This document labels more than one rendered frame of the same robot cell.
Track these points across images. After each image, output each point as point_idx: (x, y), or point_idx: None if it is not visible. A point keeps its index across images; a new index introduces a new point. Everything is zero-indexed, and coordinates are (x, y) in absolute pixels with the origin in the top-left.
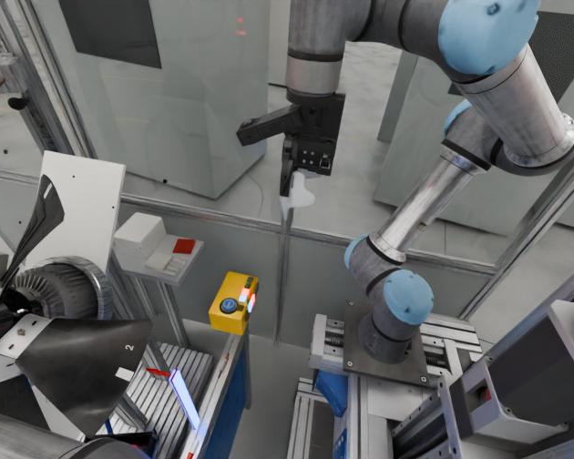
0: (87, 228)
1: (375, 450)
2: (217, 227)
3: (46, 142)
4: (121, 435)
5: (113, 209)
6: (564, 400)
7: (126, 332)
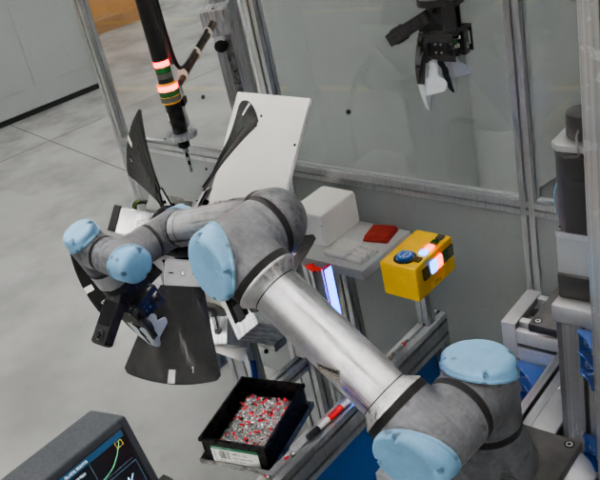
0: (268, 170)
1: (549, 414)
2: (430, 206)
3: (237, 89)
4: (274, 381)
5: (294, 147)
6: (569, 190)
7: None
